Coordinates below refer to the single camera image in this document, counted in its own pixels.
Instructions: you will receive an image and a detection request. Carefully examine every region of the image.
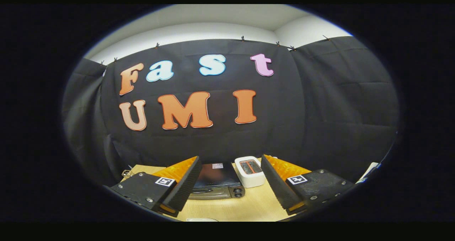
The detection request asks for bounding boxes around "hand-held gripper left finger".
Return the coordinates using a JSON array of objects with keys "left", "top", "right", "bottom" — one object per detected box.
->
[{"left": 109, "top": 156, "right": 202, "bottom": 217}]

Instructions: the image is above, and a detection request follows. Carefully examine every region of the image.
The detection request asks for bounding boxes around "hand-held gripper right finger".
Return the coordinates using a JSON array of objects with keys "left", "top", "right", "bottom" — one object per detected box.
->
[{"left": 261, "top": 154, "right": 356, "bottom": 215}]

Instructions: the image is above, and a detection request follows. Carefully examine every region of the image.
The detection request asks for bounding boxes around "white device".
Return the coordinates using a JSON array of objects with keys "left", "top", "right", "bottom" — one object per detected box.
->
[{"left": 355, "top": 162, "right": 381, "bottom": 184}]

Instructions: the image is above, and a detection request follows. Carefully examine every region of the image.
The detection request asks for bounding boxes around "white pop-up toaster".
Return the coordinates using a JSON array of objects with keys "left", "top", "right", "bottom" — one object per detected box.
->
[{"left": 235, "top": 156, "right": 266, "bottom": 188}]

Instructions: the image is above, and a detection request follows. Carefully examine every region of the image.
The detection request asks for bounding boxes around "black toaster oven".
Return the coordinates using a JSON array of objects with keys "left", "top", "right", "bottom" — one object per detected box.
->
[{"left": 188, "top": 162, "right": 246, "bottom": 200}]

